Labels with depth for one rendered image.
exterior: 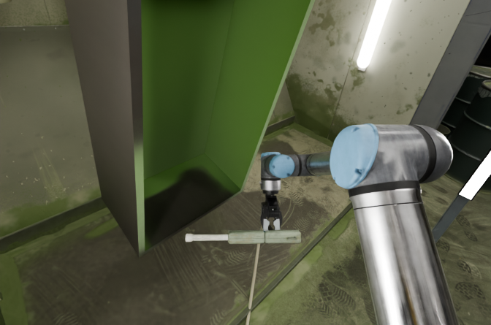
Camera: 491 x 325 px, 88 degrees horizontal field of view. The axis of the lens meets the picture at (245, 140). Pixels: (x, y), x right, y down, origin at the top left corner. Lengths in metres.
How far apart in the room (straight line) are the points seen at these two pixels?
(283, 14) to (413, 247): 0.81
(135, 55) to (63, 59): 1.49
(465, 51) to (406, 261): 2.06
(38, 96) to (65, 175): 0.50
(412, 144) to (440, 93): 1.96
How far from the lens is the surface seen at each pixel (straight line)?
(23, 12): 2.08
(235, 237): 1.14
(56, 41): 2.08
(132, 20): 0.55
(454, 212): 1.85
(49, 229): 2.00
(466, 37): 2.41
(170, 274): 1.65
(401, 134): 0.52
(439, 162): 0.56
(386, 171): 0.48
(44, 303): 1.76
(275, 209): 1.09
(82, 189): 1.94
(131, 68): 0.58
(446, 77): 2.45
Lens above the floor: 1.45
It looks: 32 degrees down
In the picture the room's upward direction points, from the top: 6 degrees clockwise
